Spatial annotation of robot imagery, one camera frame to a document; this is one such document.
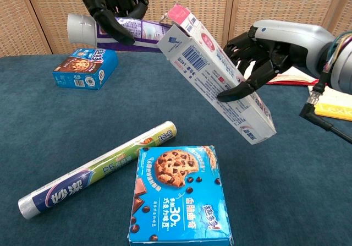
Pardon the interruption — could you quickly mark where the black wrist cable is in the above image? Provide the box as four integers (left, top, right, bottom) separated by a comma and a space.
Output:
299, 69, 352, 145

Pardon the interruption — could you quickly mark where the teal table cloth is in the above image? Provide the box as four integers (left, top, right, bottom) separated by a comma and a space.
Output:
0, 49, 352, 246

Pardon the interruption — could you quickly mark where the yellow white booklet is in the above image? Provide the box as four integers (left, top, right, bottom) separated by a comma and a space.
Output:
307, 85, 352, 122

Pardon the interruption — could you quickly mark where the white pink toothpaste box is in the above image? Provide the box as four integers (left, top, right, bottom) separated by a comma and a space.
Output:
156, 3, 277, 145

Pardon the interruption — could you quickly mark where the red certificate folder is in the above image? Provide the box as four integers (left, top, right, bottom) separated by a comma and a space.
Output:
266, 65, 321, 86

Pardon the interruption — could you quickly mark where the small blue brown cookie box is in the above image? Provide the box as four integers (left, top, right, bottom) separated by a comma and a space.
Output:
52, 47, 119, 90

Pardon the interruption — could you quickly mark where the large blue cookie box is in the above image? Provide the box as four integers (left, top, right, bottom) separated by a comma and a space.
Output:
127, 145, 232, 246

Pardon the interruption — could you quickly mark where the purple toothpaste tube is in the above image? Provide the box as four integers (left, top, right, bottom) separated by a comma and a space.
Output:
67, 13, 173, 53

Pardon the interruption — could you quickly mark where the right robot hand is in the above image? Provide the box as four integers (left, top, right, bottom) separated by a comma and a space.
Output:
217, 19, 335, 103

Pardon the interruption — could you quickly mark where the cling film roll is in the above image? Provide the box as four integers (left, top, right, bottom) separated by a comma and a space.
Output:
18, 121, 178, 220

